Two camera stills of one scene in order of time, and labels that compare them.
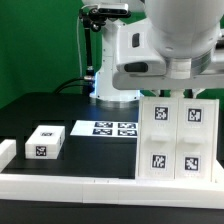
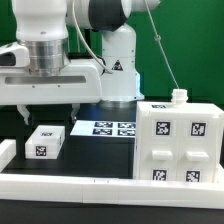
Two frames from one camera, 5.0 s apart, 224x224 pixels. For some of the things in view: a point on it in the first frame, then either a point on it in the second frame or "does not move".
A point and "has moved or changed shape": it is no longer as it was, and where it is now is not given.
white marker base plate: x=105 y=128 does not move
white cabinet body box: x=177 y=139 does not move
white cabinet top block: x=45 y=142 does not move
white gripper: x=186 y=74 to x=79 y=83
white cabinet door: x=157 y=138 has moved or changed shape
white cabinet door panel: x=197 y=152 has moved or changed shape
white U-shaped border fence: x=189 y=194 does not move
